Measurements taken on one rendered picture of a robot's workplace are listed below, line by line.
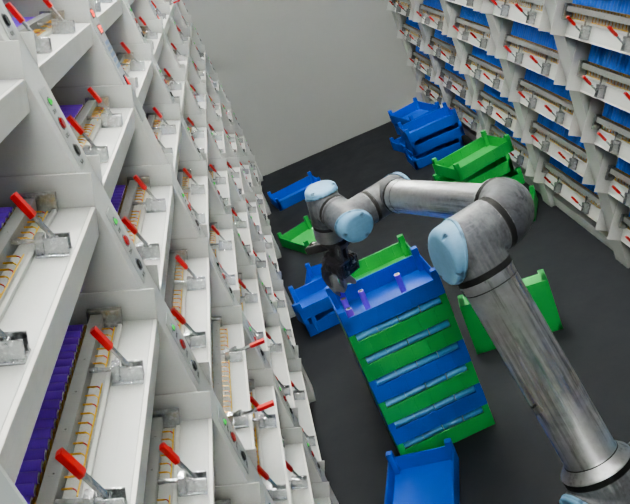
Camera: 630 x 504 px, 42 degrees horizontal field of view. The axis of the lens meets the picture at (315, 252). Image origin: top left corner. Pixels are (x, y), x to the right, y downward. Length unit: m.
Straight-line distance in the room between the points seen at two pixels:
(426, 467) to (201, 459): 1.35
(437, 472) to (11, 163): 1.66
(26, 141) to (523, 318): 0.95
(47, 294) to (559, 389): 1.05
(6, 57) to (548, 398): 1.13
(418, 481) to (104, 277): 1.47
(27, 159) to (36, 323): 0.39
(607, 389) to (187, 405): 1.55
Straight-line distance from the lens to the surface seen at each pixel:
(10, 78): 1.19
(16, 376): 0.78
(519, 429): 2.55
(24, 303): 0.92
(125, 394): 1.09
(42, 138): 1.20
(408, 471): 2.54
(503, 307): 1.61
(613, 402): 2.55
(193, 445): 1.30
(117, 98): 1.89
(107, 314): 1.25
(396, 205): 2.07
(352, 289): 2.46
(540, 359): 1.64
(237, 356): 1.89
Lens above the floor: 1.60
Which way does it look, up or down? 23 degrees down
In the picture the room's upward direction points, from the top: 24 degrees counter-clockwise
